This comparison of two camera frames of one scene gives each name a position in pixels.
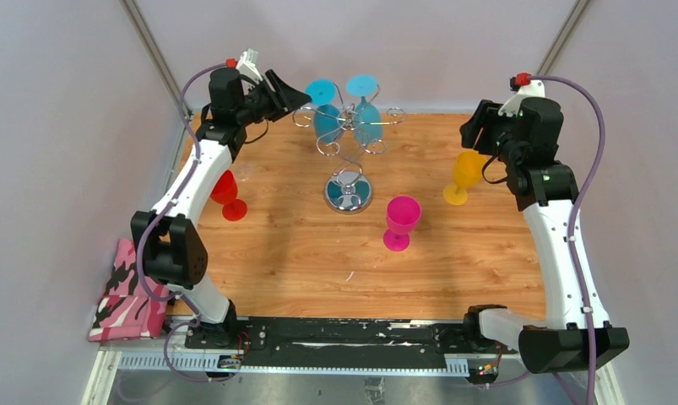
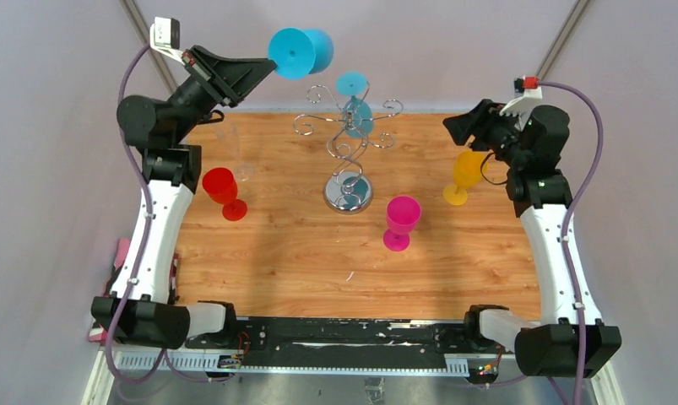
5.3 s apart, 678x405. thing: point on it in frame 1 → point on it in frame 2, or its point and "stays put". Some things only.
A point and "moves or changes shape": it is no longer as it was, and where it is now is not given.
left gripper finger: [291, 99] → [237, 78]
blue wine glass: [367, 118] moves or changes shape
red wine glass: [225, 191] stays put
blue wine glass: [327, 119] → [299, 52]
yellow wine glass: [467, 172] stays put
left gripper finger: [279, 87] → [222, 65]
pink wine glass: [403, 214] stays put
